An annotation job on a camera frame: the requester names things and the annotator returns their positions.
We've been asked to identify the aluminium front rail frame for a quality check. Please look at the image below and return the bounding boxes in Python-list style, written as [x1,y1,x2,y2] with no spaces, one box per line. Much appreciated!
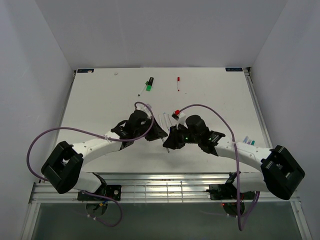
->
[29,173,301,204]

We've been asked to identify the green capped white pen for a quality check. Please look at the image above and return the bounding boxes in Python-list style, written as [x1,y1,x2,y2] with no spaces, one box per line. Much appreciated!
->
[137,81,149,97]

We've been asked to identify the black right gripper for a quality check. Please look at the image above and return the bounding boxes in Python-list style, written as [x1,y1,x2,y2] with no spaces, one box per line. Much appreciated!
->
[162,123,201,150]

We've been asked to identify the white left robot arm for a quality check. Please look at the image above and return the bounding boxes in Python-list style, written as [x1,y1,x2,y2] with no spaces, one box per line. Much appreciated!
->
[41,110,167,200]

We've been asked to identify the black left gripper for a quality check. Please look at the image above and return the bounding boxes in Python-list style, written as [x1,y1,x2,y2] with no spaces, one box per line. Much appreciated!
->
[134,116,168,142]

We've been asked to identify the blue corner label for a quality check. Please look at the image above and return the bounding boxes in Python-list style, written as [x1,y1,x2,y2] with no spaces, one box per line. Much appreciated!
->
[76,68,94,73]
[225,67,243,72]

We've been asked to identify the right blue corner label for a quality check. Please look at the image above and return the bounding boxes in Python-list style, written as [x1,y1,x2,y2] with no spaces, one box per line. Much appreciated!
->
[225,67,243,72]

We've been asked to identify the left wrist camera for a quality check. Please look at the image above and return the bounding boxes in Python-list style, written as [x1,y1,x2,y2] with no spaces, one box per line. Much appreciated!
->
[139,104,152,119]

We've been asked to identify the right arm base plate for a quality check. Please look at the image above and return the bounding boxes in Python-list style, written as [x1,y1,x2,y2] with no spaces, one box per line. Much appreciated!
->
[206,183,237,200]

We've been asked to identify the green black highlighter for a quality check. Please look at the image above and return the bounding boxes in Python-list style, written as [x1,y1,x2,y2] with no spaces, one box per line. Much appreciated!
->
[146,77,154,92]

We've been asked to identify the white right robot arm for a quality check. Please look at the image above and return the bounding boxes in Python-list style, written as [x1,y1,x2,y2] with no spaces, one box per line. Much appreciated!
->
[163,112,306,200]

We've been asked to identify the red capped white pen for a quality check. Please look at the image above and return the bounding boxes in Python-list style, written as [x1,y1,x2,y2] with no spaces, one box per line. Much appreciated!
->
[167,113,174,126]

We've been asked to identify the left blue corner label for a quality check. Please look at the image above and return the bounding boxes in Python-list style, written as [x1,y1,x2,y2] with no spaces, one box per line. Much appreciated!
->
[76,68,94,73]

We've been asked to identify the aluminium right side rail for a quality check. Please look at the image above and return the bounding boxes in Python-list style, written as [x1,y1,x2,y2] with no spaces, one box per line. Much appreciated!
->
[243,67,313,240]

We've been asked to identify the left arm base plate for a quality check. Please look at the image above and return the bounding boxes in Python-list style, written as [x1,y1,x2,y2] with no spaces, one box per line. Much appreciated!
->
[76,184,122,201]

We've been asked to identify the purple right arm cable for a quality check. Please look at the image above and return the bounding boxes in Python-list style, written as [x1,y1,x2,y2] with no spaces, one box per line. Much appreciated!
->
[178,103,260,231]

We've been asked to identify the blue capped white pen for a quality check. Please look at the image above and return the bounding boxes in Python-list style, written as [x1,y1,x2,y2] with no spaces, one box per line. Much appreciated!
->
[163,112,170,130]

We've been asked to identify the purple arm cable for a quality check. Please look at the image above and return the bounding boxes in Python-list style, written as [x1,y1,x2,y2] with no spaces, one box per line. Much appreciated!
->
[178,103,260,231]
[26,101,155,228]

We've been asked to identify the orange capped white pen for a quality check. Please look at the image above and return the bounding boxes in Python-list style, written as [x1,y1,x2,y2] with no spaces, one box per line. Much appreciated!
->
[158,114,164,130]

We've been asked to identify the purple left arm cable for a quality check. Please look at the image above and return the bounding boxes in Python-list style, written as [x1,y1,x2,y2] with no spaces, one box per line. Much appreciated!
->
[26,101,155,228]

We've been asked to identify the far red capped pen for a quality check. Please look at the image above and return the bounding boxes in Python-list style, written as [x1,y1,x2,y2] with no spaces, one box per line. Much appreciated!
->
[177,76,181,92]

